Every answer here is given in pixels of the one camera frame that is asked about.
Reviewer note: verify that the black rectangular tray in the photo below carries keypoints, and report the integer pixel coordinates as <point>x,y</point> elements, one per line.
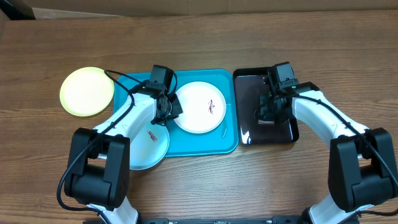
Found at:
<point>249,86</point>

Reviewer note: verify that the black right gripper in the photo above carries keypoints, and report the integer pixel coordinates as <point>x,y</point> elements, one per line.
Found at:
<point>270,109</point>

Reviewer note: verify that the green and orange sponge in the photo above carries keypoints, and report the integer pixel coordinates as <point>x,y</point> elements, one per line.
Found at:
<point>265,122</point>

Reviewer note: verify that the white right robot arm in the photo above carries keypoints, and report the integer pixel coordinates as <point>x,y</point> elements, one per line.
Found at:
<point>362,169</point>

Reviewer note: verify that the white plate with red stain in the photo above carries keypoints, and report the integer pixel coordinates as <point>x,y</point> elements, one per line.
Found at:
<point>203,106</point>

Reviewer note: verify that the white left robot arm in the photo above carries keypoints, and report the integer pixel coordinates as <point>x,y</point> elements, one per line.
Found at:
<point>97,174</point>

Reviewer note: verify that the light blue plate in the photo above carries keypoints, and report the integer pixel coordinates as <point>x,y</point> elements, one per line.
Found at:
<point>149,147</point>

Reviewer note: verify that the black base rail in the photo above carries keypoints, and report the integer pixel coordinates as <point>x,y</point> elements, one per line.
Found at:
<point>274,220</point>

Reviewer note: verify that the yellow plate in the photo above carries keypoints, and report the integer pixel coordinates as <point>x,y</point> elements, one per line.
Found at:
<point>86,91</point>

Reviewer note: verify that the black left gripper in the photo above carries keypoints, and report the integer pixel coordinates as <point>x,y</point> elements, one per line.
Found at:
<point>176,109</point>

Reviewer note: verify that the brown cardboard backdrop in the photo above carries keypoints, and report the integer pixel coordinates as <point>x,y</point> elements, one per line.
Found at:
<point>73,8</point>

